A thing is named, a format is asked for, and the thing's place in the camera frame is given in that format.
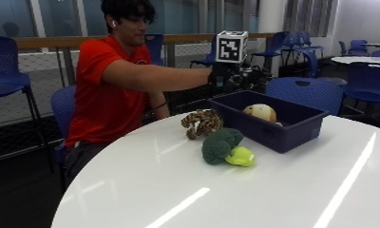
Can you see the beige round plush toy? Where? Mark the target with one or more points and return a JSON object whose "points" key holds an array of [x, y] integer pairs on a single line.
{"points": [[259, 112]]}

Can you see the blue chair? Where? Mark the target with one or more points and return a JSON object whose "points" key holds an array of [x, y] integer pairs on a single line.
{"points": [[305, 93], [154, 47], [354, 47], [275, 46], [301, 47], [5, 76], [62, 110], [366, 84]]}

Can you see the white marker cube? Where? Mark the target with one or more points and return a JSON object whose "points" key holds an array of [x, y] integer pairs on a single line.
{"points": [[230, 47]]}

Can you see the dark blue plastic bin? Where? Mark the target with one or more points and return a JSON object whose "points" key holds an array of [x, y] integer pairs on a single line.
{"points": [[269, 122]]}

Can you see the green broccoli plush toy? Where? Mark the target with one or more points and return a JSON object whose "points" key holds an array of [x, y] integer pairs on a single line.
{"points": [[225, 147]]}

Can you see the white round table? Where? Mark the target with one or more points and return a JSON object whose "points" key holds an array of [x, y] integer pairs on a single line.
{"points": [[362, 59]]}

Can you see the the person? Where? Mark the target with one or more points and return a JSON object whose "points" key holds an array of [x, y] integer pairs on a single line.
{"points": [[105, 101]]}

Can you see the wooden railing with mesh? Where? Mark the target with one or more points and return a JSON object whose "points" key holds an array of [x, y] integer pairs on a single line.
{"points": [[50, 60]]}

